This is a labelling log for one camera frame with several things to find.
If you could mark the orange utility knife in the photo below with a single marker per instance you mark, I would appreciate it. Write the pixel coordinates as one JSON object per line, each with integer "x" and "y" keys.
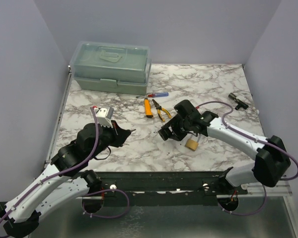
{"x": 147, "y": 108}

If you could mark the green plastic toolbox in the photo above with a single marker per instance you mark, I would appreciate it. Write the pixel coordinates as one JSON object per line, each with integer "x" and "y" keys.
{"x": 114, "y": 68}

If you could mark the black T-shaped connector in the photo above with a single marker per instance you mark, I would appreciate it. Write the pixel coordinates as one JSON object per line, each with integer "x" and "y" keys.
{"x": 240, "y": 104}

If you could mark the brass padlock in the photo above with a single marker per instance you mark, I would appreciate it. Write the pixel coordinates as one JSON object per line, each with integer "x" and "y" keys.
{"x": 193, "y": 142}

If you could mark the red blue screwdriver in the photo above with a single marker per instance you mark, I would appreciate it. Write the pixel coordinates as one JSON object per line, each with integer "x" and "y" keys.
{"x": 154, "y": 95}

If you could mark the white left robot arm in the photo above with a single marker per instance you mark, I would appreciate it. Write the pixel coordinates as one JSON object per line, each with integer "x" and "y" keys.
{"x": 62, "y": 179}

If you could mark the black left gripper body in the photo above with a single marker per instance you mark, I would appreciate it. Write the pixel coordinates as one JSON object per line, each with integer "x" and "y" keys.
{"x": 110, "y": 134}

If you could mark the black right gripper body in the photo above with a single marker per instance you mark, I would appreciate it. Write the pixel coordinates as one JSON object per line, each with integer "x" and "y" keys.
{"x": 180, "y": 128}

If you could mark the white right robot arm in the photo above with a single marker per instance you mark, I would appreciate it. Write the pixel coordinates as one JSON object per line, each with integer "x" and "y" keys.
{"x": 270, "y": 161}

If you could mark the yellow handled pliers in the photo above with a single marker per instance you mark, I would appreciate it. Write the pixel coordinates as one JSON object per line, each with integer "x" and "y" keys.
{"x": 160, "y": 109}

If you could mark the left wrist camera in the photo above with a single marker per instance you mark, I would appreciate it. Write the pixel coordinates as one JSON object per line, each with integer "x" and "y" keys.
{"x": 103, "y": 116}

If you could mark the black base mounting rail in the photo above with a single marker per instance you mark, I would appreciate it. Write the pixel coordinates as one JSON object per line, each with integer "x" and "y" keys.
{"x": 160, "y": 188}

